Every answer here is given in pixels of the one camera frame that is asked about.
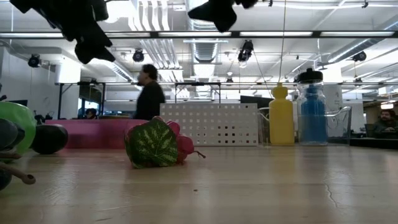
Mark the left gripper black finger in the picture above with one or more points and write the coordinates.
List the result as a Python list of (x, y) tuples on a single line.
[(98, 37), (90, 54)]

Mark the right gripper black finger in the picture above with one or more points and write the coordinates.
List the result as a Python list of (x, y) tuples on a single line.
[(205, 12), (225, 15)]

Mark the green apple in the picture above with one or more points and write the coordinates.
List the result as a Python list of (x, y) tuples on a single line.
[(21, 118)]

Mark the dark purple plum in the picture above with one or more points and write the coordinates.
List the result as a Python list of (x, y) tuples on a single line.
[(49, 139)]

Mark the clear bottle black cap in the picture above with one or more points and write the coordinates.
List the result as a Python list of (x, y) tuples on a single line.
[(310, 76)]

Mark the red grapes with leaf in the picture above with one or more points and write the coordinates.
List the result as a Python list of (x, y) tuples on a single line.
[(152, 143)]

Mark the yellow plastic bottle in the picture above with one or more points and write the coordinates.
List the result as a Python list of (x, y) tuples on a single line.
[(281, 121)]

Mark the blue plastic bottle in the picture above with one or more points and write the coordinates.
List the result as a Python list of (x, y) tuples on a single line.
[(313, 118)]

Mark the black idle robot arm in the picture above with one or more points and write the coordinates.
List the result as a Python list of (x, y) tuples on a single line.
[(40, 118)]

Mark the black beam with light strips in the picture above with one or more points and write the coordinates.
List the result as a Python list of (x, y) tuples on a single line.
[(186, 34)]

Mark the white ceiling air unit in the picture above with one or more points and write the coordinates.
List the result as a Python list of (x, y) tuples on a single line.
[(66, 73)]

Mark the person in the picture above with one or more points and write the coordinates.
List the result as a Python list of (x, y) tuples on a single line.
[(91, 113), (385, 121), (150, 99)]

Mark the pink plastic bin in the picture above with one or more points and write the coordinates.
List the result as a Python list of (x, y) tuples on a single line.
[(93, 133)]

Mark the black computer monitor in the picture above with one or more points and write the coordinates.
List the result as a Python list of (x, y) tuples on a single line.
[(255, 101)]

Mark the white perforated metal basket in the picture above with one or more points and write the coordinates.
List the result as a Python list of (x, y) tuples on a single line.
[(211, 124)]

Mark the white round canister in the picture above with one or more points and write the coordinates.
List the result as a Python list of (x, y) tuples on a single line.
[(335, 98)]

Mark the clear plastic bin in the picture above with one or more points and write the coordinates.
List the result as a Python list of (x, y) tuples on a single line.
[(340, 127)]

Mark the dark desk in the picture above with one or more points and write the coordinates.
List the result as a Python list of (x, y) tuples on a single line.
[(373, 143)]

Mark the black ceiling camera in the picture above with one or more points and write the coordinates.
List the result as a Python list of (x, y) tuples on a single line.
[(34, 60), (138, 55), (359, 56), (245, 49)]

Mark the black metal rack frame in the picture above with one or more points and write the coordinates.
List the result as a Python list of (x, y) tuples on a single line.
[(60, 99)]

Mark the glowing wall lamp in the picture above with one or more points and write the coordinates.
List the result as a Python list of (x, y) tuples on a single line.
[(387, 106)]

